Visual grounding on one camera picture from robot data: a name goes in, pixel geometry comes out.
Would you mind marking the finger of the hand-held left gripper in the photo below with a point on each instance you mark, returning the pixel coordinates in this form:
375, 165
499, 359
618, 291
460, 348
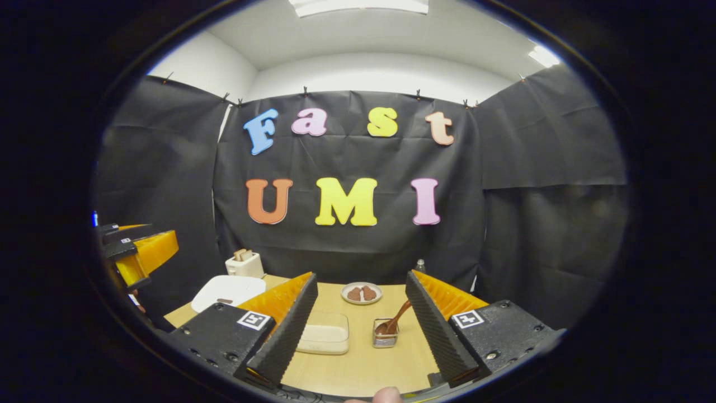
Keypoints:
128, 232
148, 254

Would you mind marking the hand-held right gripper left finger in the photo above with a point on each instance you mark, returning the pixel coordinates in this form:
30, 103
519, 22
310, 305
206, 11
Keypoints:
288, 333

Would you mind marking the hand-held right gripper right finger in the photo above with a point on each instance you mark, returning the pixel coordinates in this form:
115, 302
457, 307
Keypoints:
433, 330

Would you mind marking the clear box of rice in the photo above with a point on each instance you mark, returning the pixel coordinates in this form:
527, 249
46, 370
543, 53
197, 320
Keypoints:
324, 336

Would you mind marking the brown wooden spoon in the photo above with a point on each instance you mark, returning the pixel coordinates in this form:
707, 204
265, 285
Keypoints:
398, 316

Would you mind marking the clear chopstick holder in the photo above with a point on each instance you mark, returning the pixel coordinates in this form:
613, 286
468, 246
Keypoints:
386, 340

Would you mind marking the white rice cooker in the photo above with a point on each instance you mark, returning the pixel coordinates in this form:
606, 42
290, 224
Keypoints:
229, 288

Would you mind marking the green glass bottle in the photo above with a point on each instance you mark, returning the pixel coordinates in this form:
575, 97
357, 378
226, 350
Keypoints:
420, 266

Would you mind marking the brown food piece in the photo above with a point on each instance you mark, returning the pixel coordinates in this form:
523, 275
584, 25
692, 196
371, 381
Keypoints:
368, 292
354, 294

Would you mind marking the white round plate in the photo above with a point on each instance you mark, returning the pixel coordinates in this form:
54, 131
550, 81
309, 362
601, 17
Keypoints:
362, 301

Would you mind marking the white toaster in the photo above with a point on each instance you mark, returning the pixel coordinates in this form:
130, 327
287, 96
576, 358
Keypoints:
246, 268

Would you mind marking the ceiling light panel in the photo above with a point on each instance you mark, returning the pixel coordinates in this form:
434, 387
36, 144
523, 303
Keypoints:
543, 56

